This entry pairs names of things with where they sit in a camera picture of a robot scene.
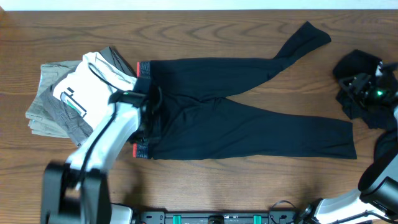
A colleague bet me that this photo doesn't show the black leggings red waistband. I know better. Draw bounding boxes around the black leggings red waistband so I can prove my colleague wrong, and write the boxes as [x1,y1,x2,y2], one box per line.
[137,22,356,160]

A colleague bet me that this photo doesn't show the khaki folded cargo pants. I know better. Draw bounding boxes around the khaki folded cargo pants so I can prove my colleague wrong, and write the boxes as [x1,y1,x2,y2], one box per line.
[25,60,93,146]

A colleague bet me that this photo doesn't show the white folded t-shirt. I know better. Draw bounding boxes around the white folded t-shirt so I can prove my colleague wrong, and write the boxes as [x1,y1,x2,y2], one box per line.
[53,52,137,129]

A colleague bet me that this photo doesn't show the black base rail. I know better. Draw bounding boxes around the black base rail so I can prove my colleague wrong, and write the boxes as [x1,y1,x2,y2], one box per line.
[110,200,373,224]

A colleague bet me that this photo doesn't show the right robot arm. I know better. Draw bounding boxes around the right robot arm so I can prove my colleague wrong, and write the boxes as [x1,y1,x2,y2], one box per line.
[294,62,397,223]

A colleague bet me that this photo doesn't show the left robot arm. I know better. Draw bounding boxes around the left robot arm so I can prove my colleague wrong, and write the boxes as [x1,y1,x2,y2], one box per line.
[40,77,162,223]

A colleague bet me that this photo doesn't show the black garment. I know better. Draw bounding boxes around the black garment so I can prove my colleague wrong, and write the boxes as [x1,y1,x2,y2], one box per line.
[332,49,398,162]

